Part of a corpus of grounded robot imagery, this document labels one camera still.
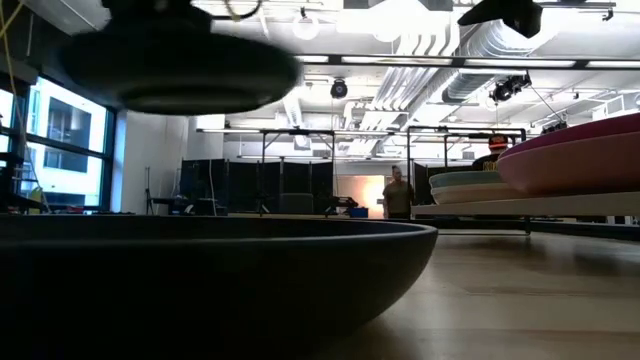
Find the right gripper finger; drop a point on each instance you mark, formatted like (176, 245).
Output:
(510, 12)

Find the pale green plate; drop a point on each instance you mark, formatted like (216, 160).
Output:
(462, 179)

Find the black overhead light bar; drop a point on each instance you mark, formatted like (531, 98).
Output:
(580, 64)

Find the maroon plate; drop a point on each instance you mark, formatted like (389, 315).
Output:
(600, 131)

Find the large window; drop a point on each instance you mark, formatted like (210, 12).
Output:
(65, 130)

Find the person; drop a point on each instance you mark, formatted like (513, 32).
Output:
(397, 197)
(487, 162)

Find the white globe lamp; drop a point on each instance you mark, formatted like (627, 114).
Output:
(306, 27)

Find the pink plate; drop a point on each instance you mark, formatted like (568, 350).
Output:
(575, 167)

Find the cream plate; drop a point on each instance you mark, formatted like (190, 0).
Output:
(475, 194)

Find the black round ceiling fixture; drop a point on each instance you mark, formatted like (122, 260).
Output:
(339, 89)

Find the black partition screens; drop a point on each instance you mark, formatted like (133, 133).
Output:
(240, 185)

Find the blue box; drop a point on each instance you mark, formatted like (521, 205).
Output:
(359, 213)

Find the dark navy plate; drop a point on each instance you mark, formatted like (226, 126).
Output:
(200, 290)

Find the black overhead camera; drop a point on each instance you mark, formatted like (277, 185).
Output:
(507, 89)

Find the grey ventilation duct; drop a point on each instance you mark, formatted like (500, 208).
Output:
(470, 82)

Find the black table edge rail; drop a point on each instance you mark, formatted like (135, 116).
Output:
(575, 229)

